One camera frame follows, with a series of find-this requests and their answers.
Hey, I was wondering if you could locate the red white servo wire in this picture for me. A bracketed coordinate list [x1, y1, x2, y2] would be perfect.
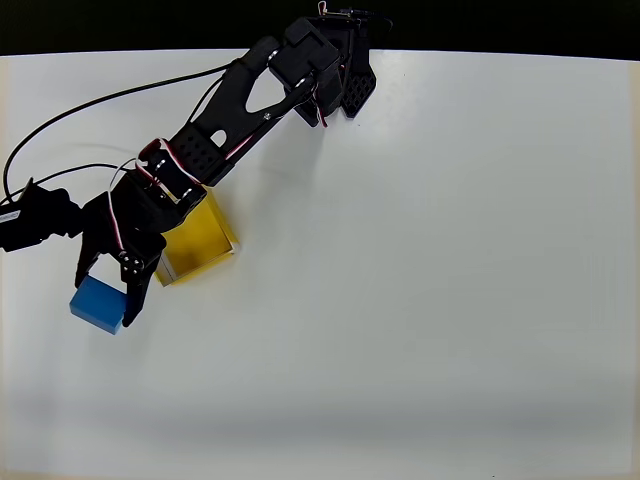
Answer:
[135, 138, 204, 189]

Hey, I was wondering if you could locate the thin black cable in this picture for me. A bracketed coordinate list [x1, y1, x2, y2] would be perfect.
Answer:
[8, 160, 137, 202]

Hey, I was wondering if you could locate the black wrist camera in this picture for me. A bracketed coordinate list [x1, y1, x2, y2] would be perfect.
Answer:
[0, 177, 84, 254]

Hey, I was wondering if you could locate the black base cable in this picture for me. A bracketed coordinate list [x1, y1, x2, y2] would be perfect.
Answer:
[339, 6, 396, 32]

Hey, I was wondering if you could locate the blue block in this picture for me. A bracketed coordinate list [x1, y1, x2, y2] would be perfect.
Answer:
[68, 276, 132, 336]

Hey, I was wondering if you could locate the yellow open box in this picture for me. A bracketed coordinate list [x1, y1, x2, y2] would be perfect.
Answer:
[153, 187, 240, 288]

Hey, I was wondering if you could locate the black camera cable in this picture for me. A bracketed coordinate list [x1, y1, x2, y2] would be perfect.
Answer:
[1, 58, 241, 202]

